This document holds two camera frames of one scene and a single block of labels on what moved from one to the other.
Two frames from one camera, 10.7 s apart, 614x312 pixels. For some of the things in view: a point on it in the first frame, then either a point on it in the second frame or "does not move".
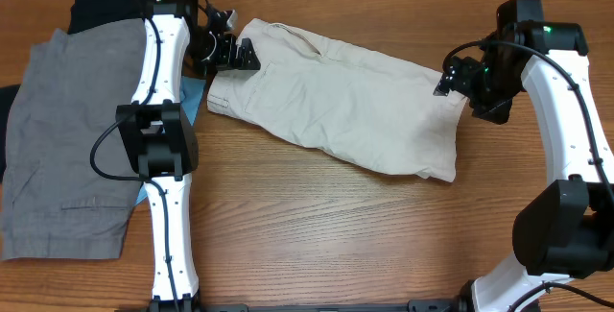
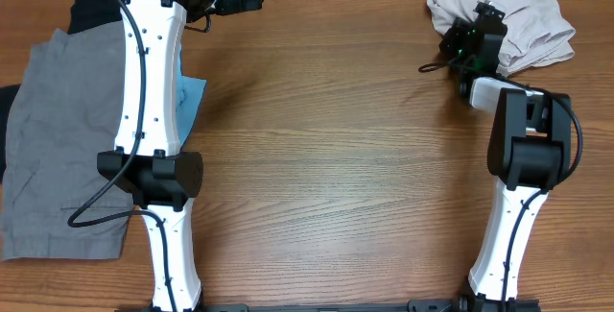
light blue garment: (191, 90) does not move
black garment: (94, 3) does not move
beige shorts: (394, 116) to (537, 28)
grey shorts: (54, 205) does not move
